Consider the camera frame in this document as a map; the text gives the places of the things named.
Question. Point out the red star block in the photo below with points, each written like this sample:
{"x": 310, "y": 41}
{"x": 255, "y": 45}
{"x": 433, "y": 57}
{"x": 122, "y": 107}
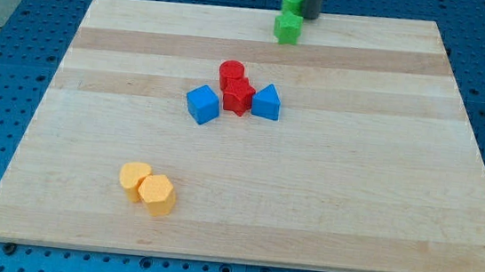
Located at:
{"x": 237, "y": 96}

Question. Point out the yellow heart block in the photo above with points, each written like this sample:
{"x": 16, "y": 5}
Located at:
{"x": 131, "y": 176}

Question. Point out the red cylinder block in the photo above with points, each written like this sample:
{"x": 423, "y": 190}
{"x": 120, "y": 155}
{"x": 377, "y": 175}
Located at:
{"x": 230, "y": 69}

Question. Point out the yellow hexagon block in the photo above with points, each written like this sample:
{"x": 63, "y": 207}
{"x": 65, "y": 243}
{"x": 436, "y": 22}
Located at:
{"x": 158, "y": 194}

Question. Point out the blue cube block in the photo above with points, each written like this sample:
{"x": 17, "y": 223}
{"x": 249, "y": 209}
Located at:
{"x": 203, "y": 104}

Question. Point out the blue triangle block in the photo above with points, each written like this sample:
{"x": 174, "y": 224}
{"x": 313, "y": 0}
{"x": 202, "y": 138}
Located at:
{"x": 266, "y": 103}

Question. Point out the wooden board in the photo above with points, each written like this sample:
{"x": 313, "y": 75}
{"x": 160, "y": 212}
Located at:
{"x": 371, "y": 167}

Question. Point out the green star block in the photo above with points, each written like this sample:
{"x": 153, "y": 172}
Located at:
{"x": 288, "y": 28}

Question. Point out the green cylinder block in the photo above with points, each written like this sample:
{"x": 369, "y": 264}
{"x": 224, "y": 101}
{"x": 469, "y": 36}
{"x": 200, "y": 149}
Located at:
{"x": 293, "y": 6}

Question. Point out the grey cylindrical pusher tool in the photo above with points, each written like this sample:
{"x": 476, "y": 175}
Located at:
{"x": 311, "y": 9}

